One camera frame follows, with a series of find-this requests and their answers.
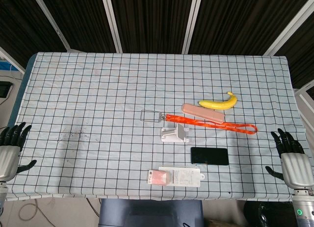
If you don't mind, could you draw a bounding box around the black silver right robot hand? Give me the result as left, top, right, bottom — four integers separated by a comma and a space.
265, 128, 314, 190

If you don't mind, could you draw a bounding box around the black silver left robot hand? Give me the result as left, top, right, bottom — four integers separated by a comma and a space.
0, 122, 37, 182

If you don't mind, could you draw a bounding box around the black smartphone with blue frame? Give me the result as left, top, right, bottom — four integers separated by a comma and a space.
190, 147, 230, 166

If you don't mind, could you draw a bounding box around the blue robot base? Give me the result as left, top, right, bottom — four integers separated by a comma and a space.
99, 199, 204, 227

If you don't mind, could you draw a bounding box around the white plastic bracket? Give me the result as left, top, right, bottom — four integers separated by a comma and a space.
160, 124, 191, 143

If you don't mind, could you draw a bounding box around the black bag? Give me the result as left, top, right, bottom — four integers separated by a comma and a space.
243, 201, 299, 227

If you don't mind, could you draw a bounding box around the black device on floor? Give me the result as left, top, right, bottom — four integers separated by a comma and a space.
0, 81, 13, 98

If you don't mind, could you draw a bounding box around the yellow banana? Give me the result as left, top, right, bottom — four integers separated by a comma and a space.
198, 91, 237, 110

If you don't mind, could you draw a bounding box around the pink flat case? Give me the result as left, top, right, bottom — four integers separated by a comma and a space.
182, 103, 224, 124

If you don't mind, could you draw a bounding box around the white plastic package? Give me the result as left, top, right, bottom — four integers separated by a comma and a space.
158, 166, 206, 187

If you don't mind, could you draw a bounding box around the checked light blue tablecloth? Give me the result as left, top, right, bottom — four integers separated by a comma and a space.
4, 52, 310, 201

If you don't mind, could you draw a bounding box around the pink tissue pack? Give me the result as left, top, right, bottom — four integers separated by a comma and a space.
148, 170, 170, 185

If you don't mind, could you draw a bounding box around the clear badge holder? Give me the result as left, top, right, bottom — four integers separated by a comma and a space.
140, 109, 162, 123

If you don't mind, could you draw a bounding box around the white floor cable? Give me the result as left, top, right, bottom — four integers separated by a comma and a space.
19, 199, 53, 227

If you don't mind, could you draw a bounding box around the orange lanyard strap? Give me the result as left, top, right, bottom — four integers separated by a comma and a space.
160, 113, 258, 135

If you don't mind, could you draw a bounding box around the white partition frame post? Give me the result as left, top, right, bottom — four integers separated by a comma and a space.
31, 0, 71, 51
263, 0, 314, 56
181, 0, 203, 54
100, 0, 123, 53

